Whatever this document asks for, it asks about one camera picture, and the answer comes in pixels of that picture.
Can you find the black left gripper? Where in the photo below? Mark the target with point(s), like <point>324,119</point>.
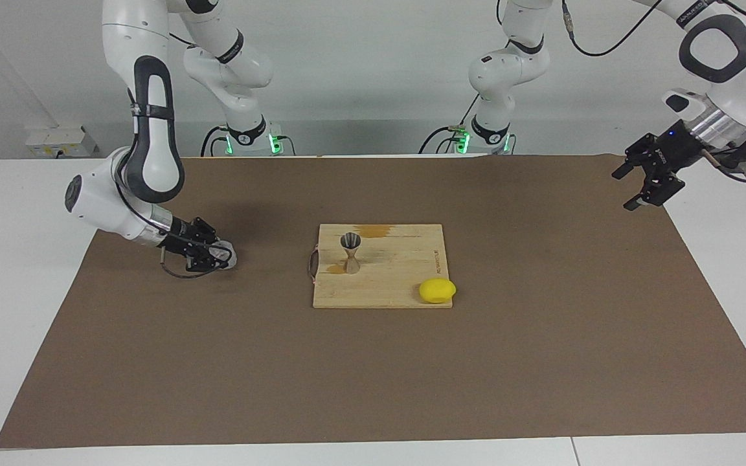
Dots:
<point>667,152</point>

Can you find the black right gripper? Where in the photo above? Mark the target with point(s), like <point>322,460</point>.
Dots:
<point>182,236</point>

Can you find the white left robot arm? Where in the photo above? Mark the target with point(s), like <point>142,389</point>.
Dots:
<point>509,68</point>

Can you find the steel double jigger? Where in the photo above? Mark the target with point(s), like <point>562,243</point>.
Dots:
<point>351,266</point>

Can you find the brown paper table mat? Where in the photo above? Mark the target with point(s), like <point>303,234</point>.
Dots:
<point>373,375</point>

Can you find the white wall socket box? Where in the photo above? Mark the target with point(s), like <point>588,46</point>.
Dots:
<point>62,142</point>

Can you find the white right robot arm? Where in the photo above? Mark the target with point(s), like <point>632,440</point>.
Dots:
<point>98,197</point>

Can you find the yellow lemon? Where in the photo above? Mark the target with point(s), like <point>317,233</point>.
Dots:
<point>438,290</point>

